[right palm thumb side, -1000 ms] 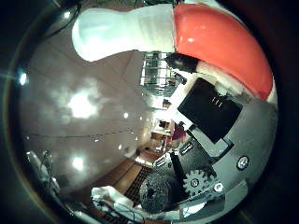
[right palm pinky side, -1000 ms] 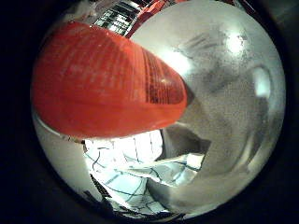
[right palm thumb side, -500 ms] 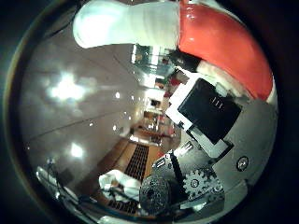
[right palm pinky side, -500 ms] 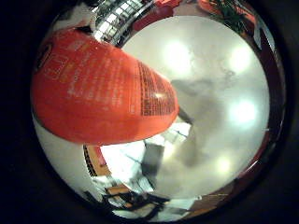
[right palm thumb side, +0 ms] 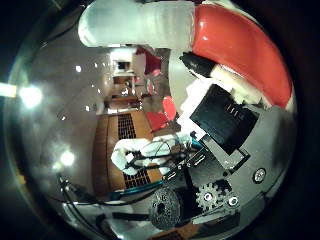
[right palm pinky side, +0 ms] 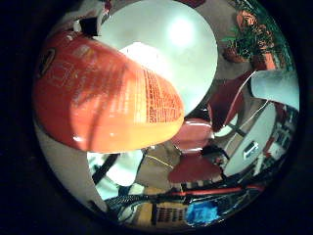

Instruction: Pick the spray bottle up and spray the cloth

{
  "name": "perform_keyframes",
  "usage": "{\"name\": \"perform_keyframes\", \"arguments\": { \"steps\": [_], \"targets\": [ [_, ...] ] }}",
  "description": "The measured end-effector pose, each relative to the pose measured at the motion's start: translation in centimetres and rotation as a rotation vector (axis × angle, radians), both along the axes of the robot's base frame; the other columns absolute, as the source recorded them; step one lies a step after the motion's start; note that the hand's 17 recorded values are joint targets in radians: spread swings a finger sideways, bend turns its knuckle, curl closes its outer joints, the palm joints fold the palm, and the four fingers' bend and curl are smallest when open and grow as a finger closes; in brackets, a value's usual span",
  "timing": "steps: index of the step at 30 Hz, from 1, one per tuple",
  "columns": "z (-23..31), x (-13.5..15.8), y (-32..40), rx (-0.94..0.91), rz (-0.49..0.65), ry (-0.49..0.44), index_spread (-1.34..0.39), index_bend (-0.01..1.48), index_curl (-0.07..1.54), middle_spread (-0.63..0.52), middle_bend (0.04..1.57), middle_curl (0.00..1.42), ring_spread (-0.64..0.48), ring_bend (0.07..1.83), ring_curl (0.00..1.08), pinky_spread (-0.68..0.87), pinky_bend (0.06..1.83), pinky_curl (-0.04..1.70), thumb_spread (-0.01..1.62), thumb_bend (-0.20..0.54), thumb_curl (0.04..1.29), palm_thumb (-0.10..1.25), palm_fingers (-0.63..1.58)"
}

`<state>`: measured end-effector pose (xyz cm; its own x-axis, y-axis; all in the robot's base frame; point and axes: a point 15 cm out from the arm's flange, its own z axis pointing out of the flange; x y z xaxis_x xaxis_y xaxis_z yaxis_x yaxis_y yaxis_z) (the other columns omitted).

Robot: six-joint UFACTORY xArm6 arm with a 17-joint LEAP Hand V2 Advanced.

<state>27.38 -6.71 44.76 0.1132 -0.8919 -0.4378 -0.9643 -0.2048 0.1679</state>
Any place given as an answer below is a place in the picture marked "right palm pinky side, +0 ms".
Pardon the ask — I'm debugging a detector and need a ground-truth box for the white round side table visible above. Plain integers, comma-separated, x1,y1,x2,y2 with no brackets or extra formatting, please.
224,102,279,178

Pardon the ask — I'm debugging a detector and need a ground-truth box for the blue bag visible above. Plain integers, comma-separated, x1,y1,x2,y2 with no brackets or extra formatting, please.
185,201,221,225

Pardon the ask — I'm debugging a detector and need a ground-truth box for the green potted plant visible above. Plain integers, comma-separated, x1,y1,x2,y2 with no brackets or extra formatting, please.
220,6,292,71

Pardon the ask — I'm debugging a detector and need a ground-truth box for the orange Tide spray bottle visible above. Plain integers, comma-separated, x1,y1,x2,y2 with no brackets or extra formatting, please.
31,29,186,155

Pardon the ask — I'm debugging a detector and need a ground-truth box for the yellow vented box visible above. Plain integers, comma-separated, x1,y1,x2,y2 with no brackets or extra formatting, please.
139,201,188,228

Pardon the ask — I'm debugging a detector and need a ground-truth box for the orange plant pot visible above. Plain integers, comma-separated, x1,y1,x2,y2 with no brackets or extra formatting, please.
259,52,279,71

